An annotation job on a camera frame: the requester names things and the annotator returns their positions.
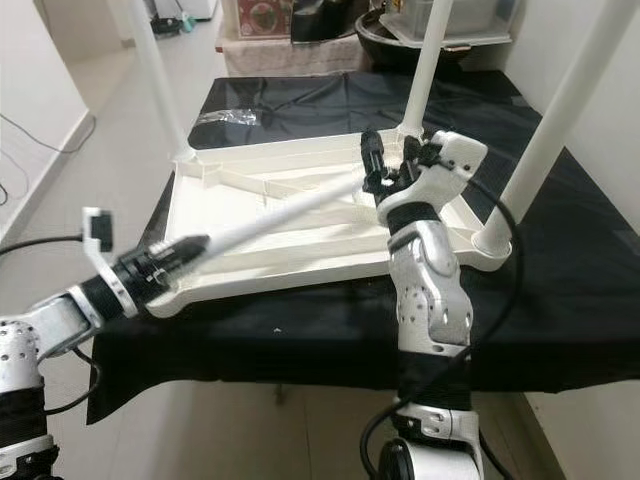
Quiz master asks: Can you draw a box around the clear plastic bag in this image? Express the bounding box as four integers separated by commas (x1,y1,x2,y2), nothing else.
195,108,259,127

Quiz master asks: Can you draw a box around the black bag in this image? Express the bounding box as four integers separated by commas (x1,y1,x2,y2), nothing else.
290,0,366,43

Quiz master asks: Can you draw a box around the beige covered bench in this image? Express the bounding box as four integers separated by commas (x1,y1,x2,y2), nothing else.
222,35,361,76

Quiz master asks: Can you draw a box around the black round basin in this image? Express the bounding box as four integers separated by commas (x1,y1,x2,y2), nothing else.
355,10,436,71

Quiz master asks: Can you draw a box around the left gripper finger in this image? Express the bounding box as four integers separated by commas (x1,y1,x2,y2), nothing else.
155,234,213,277

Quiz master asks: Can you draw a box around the white plastic table leg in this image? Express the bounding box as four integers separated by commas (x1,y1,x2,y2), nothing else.
398,0,456,141
125,0,199,166
200,170,371,251
472,0,636,271

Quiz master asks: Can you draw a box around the cream plastic table top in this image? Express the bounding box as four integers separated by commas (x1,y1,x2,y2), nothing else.
145,128,511,319

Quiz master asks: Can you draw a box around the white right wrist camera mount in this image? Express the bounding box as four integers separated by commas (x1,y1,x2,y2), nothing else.
375,130,491,231

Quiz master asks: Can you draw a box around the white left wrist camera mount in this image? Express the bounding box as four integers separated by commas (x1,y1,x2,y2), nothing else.
82,205,151,321

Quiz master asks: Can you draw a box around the black tablecloth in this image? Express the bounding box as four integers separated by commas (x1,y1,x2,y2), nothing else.
85,70,640,426

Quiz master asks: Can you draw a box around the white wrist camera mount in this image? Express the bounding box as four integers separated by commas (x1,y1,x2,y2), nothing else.
82,205,151,321
375,130,491,231

